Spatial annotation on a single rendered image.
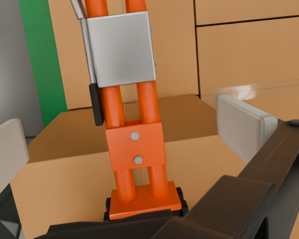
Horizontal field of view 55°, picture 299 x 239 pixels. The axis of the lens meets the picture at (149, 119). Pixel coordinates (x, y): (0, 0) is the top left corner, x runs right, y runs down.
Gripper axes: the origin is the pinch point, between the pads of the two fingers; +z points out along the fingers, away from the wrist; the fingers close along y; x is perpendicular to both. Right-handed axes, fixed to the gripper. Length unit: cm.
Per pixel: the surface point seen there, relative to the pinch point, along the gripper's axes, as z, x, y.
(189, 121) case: 37.2, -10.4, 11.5
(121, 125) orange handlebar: 13.1, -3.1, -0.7
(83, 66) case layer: 67, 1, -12
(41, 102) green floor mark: 121, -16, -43
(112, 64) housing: 12.2, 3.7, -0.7
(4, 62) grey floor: 122, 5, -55
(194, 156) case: 27.1, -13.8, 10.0
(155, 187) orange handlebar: 12.9, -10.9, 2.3
